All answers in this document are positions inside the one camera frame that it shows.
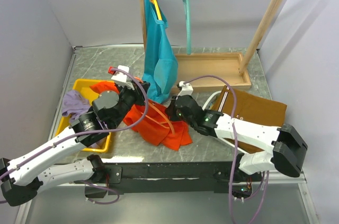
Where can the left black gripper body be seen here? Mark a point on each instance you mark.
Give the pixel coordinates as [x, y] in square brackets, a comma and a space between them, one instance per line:
[127, 97]

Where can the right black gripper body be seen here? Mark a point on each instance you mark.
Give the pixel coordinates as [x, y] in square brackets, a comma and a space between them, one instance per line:
[193, 123]

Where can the orange t shirt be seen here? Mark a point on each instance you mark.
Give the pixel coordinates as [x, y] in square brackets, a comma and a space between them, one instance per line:
[153, 133]

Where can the orange plastic hanger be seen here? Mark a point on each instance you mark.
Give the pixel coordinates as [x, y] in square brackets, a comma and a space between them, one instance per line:
[166, 124]

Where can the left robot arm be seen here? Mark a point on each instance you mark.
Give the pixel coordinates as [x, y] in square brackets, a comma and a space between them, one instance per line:
[25, 177]

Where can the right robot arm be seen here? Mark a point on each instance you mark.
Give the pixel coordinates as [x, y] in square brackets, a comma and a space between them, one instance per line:
[282, 148]

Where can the blue t shirt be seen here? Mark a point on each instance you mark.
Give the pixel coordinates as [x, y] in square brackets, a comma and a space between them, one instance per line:
[161, 66]

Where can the purple t shirt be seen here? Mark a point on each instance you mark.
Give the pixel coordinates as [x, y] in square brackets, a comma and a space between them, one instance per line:
[74, 105]

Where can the teal plastic hanger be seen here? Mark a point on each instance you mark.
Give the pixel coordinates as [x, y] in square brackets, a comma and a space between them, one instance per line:
[186, 4]

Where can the white plastic basket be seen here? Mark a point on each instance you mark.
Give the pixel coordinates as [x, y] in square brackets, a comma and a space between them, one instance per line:
[207, 105]

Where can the yellow plastic tray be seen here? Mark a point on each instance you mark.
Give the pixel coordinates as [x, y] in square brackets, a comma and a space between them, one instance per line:
[89, 89]

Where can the wooden clothes rack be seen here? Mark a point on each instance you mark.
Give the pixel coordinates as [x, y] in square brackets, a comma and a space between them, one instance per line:
[231, 66]

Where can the brown shorts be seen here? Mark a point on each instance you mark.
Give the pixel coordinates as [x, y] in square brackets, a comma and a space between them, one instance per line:
[253, 109]

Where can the black base beam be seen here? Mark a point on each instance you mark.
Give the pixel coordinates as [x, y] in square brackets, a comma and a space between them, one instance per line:
[165, 177]

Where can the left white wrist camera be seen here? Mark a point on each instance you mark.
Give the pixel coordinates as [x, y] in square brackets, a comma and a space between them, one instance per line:
[122, 77]

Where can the aluminium frame rail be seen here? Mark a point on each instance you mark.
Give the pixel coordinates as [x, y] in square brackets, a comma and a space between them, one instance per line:
[283, 203]

